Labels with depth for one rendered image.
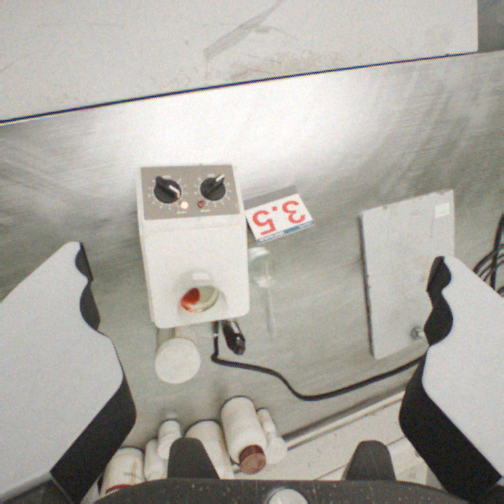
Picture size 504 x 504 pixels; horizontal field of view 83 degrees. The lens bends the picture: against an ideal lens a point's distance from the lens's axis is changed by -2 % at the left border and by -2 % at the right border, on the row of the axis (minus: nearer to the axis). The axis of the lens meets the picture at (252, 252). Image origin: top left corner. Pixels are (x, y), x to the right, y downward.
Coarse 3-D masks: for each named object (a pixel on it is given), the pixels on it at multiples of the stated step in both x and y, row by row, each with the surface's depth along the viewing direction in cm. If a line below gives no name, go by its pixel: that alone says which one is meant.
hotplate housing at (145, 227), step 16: (240, 192) 39; (240, 208) 37; (144, 224) 34; (160, 224) 35; (176, 224) 35; (192, 224) 36; (208, 224) 36; (224, 224) 37; (240, 224) 37; (144, 256) 35
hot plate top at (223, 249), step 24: (144, 240) 33; (168, 240) 33; (192, 240) 34; (216, 240) 35; (240, 240) 36; (168, 264) 34; (192, 264) 35; (216, 264) 36; (240, 264) 36; (168, 288) 35; (240, 288) 37; (168, 312) 35; (240, 312) 38
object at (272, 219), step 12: (276, 204) 44; (288, 204) 44; (300, 204) 44; (252, 216) 43; (264, 216) 43; (276, 216) 43; (288, 216) 43; (300, 216) 44; (264, 228) 42; (276, 228) 43
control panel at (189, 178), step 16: (144, 176) 36; (176, 176) 37; (192, 176) 37; (208, 176) 38; (224, 176) 38; (144, 192) 35; (192, 192) 37; (144, 208) 35; (160, 208) 35; (176, 208) 36; (192, 208) 36; (208, 208) 36; (224, 208) 37
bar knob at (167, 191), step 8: (160, 176) 34; (160, 184) 34; (168, 184) 34; (176, 184) 36; (160, 192) 35; (168, 192) 35; (176, 192) 34; (160, 200) 35; (168, 200) 35; (176, 200) 36
